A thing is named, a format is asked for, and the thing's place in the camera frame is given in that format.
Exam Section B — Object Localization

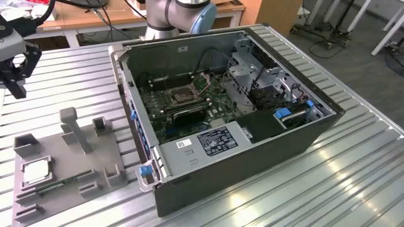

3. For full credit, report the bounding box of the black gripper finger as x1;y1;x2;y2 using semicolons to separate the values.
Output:
0;70;13;90
11;44;43;100

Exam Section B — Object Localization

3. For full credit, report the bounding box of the silver square CPU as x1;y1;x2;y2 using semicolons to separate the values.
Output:
24;161;52;184

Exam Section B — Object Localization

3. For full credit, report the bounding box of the black RAM slot bank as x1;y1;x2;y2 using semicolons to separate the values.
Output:
160;104;208;115
147;72;193;92

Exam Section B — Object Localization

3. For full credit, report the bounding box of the CPU socket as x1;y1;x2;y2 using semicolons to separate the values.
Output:
168;87;199;107

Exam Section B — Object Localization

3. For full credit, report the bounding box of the small printed white box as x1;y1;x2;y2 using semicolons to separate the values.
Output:
29;4;57;21

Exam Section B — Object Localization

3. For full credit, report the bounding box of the grey plastic parts rack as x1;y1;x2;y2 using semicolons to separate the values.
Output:
12;106;129;224

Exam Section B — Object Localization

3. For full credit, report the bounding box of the green RAM stick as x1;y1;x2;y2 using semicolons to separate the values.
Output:
36;170;92;197

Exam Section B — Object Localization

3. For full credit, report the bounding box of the black graphics card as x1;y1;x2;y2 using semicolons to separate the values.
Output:
172;107;209;127

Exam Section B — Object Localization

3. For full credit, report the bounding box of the silver power supply unit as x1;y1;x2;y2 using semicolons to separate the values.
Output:
159;122;253;177

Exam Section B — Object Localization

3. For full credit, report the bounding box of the green motherboard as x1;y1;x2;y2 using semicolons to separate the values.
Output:
139;73;244;145

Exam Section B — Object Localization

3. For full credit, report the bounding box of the silver metal drive cage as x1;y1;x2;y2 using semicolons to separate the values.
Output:
227;52;263;107

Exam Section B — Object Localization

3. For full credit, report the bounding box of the black plastic shroud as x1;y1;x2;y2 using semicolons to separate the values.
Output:
235;110;288;144

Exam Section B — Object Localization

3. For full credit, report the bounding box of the black open PC case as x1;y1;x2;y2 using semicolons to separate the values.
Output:
108;23;347;218

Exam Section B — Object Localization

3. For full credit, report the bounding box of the hard disk in blue carrier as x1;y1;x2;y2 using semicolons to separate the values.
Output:
273;107;309;130

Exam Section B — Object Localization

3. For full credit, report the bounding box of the wooden cabinet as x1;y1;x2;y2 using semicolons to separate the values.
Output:
241;0;304;38

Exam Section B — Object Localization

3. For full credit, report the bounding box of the black wheeled stand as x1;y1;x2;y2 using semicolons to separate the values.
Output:
289;0;353;49

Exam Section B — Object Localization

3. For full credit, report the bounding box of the white table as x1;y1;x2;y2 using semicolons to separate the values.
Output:
303;0;372;33
371;0;404;57

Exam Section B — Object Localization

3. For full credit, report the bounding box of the thick black camera cable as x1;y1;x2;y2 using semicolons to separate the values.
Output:
29;0;57;26

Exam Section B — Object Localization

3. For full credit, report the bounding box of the black looped cable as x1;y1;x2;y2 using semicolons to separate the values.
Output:
193;48;221;74

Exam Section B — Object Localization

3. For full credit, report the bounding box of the metal socket cover frame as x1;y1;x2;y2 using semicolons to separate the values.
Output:
189;72;213;92

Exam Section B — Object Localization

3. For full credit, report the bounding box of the silver optical bay bracket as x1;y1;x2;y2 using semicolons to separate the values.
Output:
235;33;255;54

